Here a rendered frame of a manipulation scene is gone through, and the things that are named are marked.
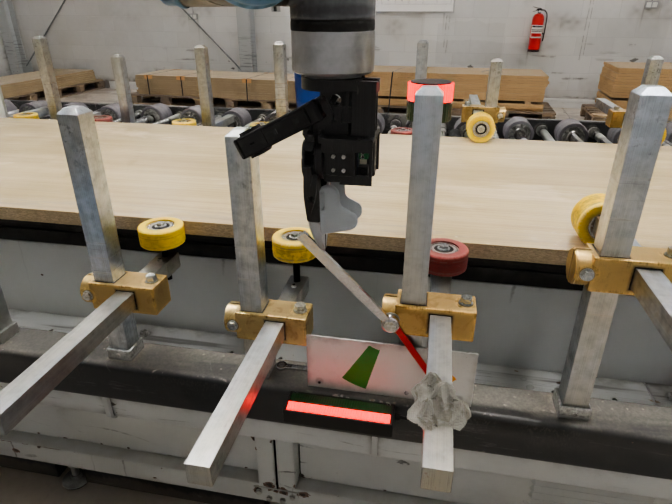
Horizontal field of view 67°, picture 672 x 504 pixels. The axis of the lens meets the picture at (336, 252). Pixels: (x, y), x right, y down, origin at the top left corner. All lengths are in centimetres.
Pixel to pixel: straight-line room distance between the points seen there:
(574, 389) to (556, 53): 718
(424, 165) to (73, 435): 130
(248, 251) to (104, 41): 917
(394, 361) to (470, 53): 716
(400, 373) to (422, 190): 30
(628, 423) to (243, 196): 66
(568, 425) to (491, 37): 715
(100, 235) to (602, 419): 82
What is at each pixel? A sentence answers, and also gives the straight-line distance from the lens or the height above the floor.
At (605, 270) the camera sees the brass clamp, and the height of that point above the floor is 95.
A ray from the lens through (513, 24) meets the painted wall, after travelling 780.
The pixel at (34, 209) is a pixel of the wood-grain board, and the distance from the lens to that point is 117.
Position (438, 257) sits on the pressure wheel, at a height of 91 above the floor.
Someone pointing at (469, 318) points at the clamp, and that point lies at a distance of 75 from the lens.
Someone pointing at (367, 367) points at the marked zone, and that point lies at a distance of 82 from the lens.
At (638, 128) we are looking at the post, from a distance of 69.
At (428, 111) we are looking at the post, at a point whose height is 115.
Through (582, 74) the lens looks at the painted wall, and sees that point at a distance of 795.
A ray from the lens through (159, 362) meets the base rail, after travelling 96.
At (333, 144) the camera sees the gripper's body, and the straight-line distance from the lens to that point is 57.
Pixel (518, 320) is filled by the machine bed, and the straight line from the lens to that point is 103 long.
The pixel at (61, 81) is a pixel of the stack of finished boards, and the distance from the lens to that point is 926.
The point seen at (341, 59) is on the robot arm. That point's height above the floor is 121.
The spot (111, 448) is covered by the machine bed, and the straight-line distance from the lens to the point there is 162.
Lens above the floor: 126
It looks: 26 degrees down
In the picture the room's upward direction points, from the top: straight up
